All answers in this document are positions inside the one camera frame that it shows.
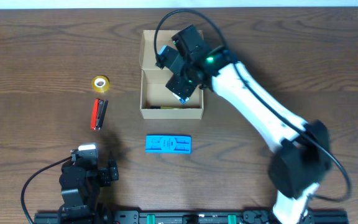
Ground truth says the open cardboard box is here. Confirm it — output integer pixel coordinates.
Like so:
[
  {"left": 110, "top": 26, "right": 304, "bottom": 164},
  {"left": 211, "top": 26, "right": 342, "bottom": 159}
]
[{"left": 139, "top": 30, "right": 204, "bottom": 119}]

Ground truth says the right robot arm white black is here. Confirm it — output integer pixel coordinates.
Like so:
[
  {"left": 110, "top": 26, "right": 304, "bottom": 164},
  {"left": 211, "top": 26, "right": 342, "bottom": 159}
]
[{"left": 157, "top": 26, "right": 332, "bottom": 223}]

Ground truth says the red black stapler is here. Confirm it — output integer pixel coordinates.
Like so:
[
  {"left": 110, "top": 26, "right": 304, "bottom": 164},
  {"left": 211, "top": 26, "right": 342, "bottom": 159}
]
[{"left": 90, "top": 98, "right": 108, "bottom": 130}]

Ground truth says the blue whiteboard duster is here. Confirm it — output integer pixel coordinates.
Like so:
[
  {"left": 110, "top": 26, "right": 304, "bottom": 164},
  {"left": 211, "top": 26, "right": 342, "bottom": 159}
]
[{"left": 145, "top": 134, "right": 191, "bottom": 154}]

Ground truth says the yellow tape roll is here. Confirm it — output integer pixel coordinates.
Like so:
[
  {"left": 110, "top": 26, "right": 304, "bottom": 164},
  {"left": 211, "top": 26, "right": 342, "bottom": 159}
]
[{"left": 91, "top": 75, "right": 110, "bottom": 93}]

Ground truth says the small blue white box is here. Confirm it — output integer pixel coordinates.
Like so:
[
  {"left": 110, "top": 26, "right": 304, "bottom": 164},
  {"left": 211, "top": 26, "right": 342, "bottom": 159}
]
[{"left": 173, "top": 94, "right": 190, "bottom": 105}]

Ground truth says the black mounting rail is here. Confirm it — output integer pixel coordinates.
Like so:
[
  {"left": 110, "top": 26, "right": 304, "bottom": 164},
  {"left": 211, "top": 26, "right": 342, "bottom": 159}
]
[{"left": 34, "top": 208, "right": 349, "bottom": 224}]

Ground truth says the yellow blue highlighter marker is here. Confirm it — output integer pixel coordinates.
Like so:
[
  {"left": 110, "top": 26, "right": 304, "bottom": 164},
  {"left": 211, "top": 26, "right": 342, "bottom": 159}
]
[{"left": 150, "top": 106, "right": 182, "bottom": 110}]

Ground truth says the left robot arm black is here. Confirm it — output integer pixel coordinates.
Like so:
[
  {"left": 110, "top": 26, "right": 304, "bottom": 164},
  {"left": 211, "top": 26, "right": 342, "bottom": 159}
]
[{"left": 57, "top": 154, "right": 119, "bottom": 224}]

